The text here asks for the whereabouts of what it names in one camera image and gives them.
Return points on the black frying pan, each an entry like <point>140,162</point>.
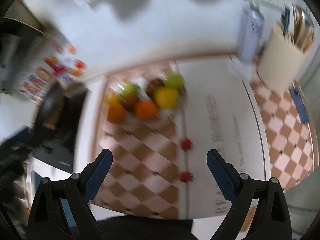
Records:
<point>50,105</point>

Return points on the red cherry tomato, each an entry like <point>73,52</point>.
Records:
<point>186,144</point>
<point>186,176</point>

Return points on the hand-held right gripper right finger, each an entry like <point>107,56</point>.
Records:
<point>221,177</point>

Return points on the cream utensil holder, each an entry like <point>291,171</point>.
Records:
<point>282,62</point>

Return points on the black range hood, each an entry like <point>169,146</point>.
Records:
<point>17,27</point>

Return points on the patterned oval plate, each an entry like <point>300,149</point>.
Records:
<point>150,116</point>

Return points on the grey gas canister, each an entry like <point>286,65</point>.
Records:
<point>250,32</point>

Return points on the colourful wall sticker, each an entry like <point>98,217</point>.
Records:
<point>50,75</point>

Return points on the blue peeler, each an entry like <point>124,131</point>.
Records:
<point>298,102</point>

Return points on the orange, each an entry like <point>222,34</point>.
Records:
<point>146,110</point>
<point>116,113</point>

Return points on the green apple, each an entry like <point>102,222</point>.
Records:
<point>175,80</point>
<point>130,90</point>

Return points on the black gas stove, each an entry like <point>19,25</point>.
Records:
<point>63,127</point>

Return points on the yellow citrus fruit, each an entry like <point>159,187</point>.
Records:
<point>113,98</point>
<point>166,97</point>

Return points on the reddish brown fruit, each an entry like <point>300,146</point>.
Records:
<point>130,103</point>

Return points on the checkered table mat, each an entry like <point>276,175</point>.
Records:
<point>150,155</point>

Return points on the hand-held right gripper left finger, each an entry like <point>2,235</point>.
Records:
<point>98,172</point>

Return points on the dark brown mottled fruit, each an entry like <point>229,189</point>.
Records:
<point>153,86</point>

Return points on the white paper tissue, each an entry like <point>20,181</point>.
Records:
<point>240,70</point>

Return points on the bundle of chopsticks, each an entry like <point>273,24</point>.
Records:
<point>302,32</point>

